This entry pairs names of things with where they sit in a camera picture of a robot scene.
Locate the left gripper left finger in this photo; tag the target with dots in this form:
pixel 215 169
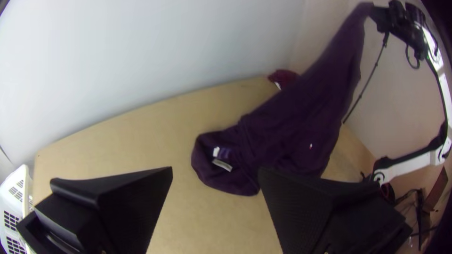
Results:
pixel 116 208

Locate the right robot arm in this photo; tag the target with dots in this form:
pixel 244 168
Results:
pixel 406 169

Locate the dark red garment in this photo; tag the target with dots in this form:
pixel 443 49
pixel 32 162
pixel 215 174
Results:
pixel 282 77

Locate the black t-shirt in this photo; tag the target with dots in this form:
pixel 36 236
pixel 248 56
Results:
pixel 293 123

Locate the white laundry basket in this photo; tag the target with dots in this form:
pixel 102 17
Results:
pixel 14 197

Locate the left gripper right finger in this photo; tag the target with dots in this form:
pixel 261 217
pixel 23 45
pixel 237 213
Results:
pixel 318 215

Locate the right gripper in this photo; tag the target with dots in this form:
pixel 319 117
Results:
pixel 388 17

